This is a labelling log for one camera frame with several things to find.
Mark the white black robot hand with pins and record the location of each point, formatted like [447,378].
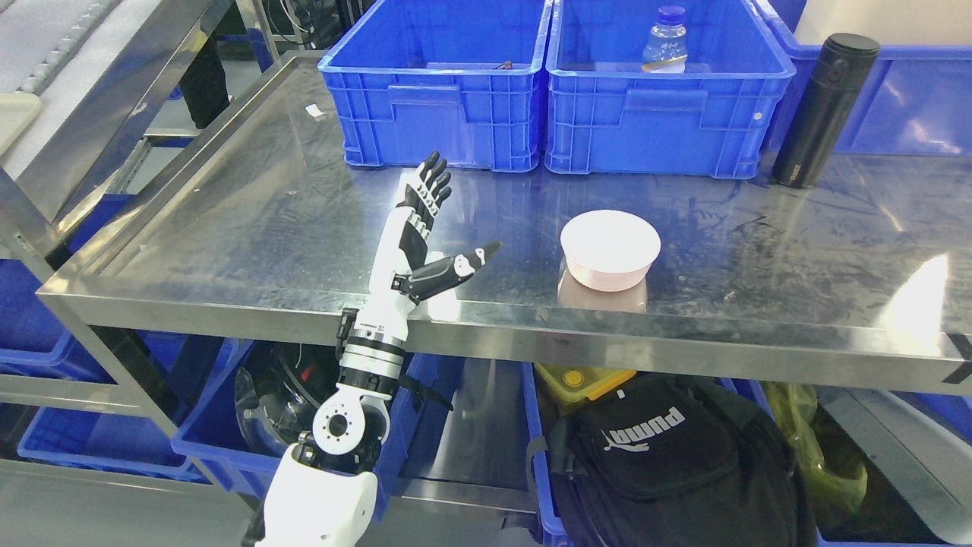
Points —
[402,276]

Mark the pink plastic bowl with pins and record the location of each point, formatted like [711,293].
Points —
[609,250]

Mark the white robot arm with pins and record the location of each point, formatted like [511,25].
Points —
[324,491]

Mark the black helmet in crate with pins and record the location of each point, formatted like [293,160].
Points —
[278,389]

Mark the blue crate left on table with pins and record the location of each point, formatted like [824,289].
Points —
[465,79]

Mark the blue crate on table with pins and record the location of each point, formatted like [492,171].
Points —
[916,100]
[465,79]
[605,115]

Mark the yellow lid container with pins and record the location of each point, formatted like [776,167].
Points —
[577,384]

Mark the blue crate under table left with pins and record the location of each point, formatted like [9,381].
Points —
[418,412]

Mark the blue crate middle on table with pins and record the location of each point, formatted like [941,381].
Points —
[605,115]

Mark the black puma backpack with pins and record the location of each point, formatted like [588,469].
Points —
[666,460]

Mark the clear plastic water bottle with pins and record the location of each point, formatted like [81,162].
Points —
[666,51]

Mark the green plastic bag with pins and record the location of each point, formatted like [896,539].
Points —
[837,478]

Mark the black thermos flask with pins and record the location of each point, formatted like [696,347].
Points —
[842,67]

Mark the blue crate right on table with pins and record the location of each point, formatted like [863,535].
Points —
[916,100]

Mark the steel table frame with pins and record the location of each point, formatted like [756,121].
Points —
[260,230]

